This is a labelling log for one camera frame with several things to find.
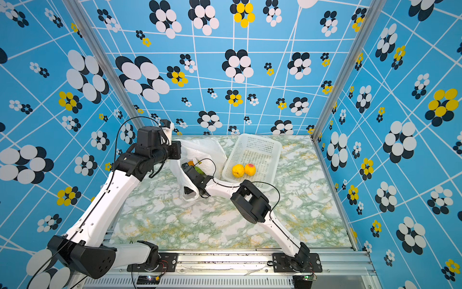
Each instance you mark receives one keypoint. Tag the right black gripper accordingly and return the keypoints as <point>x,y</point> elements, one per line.
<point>187,190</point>

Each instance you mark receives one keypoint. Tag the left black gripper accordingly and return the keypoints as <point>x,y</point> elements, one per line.
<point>175,145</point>

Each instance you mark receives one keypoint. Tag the white plastic bag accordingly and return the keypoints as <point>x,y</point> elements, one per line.
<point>205,154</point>

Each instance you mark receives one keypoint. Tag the yellow fruit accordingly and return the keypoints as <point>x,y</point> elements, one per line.
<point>238,171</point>

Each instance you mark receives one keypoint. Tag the red orange fruit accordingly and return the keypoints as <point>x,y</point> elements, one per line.
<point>250,169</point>

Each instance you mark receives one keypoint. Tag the green fruit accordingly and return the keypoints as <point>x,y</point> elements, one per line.
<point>199,170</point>

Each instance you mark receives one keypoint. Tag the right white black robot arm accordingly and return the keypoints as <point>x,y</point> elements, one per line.
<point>255,208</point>

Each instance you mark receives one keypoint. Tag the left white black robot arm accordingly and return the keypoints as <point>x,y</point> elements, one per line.
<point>81,248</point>

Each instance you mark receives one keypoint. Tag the white plastic basket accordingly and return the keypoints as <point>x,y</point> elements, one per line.
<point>263,152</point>

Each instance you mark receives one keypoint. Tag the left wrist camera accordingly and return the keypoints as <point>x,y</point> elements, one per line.
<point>168,127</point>

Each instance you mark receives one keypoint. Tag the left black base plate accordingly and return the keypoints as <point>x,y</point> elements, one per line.
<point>166,262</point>

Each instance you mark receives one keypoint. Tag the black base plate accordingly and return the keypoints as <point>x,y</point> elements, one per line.
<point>166,262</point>
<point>284,264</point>

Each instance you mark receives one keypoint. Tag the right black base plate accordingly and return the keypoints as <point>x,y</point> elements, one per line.
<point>284,264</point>

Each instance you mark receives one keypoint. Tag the left aluminium corner post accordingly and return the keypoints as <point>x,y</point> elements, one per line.
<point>95,44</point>

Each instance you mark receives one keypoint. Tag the aluminium corner post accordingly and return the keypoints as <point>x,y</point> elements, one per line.
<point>95,44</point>
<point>372,16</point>

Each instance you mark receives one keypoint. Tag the aluminium front rail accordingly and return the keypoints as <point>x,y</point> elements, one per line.
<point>243,269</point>

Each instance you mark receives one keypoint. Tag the right aluminium corner post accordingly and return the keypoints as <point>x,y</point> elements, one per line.
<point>372,16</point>

